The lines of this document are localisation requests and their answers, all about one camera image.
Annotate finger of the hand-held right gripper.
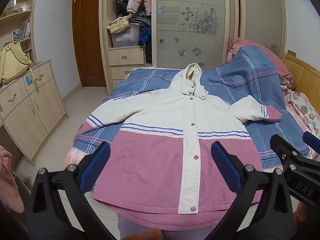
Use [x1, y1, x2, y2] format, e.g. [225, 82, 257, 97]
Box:
[270, 134, 303, 172]
[302, 131, 320, 153]

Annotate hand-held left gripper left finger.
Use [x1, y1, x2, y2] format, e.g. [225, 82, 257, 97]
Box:
[29, 142, 118, 240]

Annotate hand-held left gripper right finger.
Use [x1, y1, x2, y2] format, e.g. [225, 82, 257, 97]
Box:
[207, 141, 294, 240]

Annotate pink and white hooded jacket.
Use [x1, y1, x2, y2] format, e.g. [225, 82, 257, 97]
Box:
[79, 63, 283, 232]

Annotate grey folded clothes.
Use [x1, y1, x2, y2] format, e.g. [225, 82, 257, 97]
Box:
[131, 15, 152, 28]

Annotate floral blanket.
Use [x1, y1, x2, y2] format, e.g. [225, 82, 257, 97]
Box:
[280, 77, 320, 160]

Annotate wooden headboard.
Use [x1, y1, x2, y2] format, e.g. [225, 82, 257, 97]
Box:
[281, 51, 320, 120]

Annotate person's light purple pants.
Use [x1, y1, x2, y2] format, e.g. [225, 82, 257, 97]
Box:
[117, 214, 212, 240]

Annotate pink quilt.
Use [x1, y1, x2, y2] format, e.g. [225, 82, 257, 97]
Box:
[226, 37, 293, 83]

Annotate blue plaid blanket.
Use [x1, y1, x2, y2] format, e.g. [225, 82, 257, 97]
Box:
[72, 46, 312, 170]

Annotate light wooden cabinet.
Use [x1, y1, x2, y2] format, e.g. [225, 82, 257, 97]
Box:
[0, 60, 69, 160]

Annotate pink fluffy cloth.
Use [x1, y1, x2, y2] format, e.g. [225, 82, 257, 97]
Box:
[0, 145, 25, 213]

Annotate clear plastic storage box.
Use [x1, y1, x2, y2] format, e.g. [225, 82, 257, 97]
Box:
[110, 25, 140, 48]

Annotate brown wooden door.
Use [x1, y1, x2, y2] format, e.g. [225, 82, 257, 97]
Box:
[72, 0, 108, 88]

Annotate yellow bag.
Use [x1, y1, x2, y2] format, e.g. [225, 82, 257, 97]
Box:
[0, 41, 33, 85]

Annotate plain frosted sliding door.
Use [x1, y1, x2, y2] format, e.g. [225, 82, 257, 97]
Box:
[239, 0, 287, 55]

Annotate dark blue cloth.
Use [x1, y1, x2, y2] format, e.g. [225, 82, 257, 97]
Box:
[139, 27, 152, 46]

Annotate beige crumpled garment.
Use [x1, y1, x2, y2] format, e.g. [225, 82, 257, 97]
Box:
[107, 15, 133, 34]

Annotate light wooden wardrobe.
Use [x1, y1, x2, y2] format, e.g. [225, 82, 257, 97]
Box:
[99, 0, 288, 95]

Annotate frosted floral sliding door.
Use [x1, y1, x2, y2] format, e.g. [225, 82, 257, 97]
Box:
[151, 0, 238, 70]

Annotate wooden bookshelf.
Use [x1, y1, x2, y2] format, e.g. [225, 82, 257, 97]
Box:
[0, 0, 38, 63]

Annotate wardrobe drawer with handle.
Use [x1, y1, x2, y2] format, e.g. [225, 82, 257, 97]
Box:
[108, 46, 145, 66]
[110, 64, 145, 81]

